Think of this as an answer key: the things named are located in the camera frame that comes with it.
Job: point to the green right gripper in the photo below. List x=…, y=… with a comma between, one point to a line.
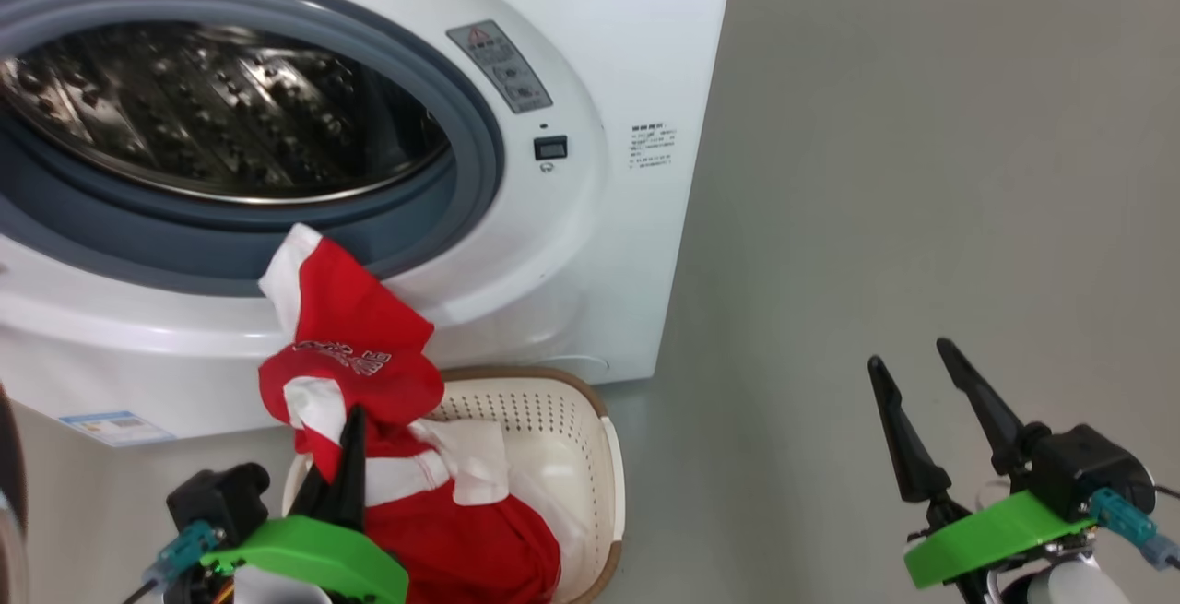
x=996, y=535

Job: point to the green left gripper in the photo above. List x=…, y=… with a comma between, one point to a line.
x=313, y=549

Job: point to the red and white garment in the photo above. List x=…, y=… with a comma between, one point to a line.
x=369, y=346

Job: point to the black round glass washer door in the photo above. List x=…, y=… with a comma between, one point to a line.
x=9, y=493

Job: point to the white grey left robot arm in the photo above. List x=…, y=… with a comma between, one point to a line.
x=277, y=587

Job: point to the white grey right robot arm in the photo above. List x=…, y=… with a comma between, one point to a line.
x=1074, y=584

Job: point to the cream laundry basket brown rim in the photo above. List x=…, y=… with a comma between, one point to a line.
x=553, y=456

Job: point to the white washing machine body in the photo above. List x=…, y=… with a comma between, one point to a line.
x=590, y=244

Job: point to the steel perforated washer drum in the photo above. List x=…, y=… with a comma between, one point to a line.
x=221, y=115

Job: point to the black door latch socket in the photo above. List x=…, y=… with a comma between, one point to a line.
x=550, y=148

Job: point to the blue white energy sticker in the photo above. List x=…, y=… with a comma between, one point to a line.
x=115, y=427

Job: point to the round white drain filter cover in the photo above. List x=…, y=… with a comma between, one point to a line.
x=585, y=364

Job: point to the grey warning label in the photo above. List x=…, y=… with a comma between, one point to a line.
x=501, y=65

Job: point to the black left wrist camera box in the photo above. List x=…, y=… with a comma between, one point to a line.
x=221, y=498

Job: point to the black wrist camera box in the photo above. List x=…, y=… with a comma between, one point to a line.
x=221, y=498
x=1088, y=470

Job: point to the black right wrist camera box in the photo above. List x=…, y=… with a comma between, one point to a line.
x=1088, y=470

